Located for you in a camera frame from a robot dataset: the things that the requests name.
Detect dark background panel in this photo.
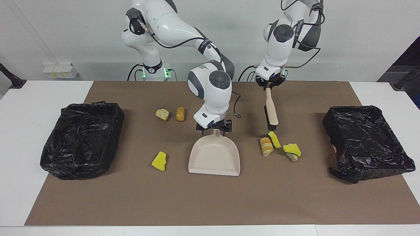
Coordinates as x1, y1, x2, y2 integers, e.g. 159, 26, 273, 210
377, 36, 420, 108

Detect orange striped scrap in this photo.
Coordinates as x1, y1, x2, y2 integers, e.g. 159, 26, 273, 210
260, 137, 274, 158

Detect beige plastic dustpan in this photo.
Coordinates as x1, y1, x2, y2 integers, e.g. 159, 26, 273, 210
188, 129, 241, 177

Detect black base cable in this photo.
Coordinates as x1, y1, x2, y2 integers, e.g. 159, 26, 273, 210
127, 63, 145, 81
238, 65, 260, 81

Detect black plastic trash bag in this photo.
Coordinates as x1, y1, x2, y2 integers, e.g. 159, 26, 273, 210
322, 105, 416, 184
40, 101, 125, 180

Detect beige hand brush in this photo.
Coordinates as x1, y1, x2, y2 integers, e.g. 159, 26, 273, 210
264, 86, 279, 131

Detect black stand leg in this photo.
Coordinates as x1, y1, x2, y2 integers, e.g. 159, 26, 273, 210
0, 62, 27, 89
393, 66, 420, 90

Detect brown table mat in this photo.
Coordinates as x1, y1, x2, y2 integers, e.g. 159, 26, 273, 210
25, 81, 420, 226

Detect right arm wrist cable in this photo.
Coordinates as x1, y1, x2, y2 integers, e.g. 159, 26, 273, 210
133, 16, 242, 119

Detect white power socket box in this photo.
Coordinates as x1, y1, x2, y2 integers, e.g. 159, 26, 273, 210
43, 62, 79, 79

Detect yellow sponge chunk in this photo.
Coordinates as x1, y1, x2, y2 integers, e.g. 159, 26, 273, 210
151, 151, 167, 172

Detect yellow sponge with green pad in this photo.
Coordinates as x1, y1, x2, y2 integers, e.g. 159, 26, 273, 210
268, 131, 282, 149

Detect notched yellow sponge piece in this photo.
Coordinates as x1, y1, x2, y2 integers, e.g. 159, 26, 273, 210
283, 143, 302, 157

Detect left arm wrist cable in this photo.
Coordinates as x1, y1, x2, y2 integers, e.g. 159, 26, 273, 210
281, 0, 325, 69

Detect arm wrist cable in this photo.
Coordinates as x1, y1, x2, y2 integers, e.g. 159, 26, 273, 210
133, 16, 242, 119
281, 0, 325, 69

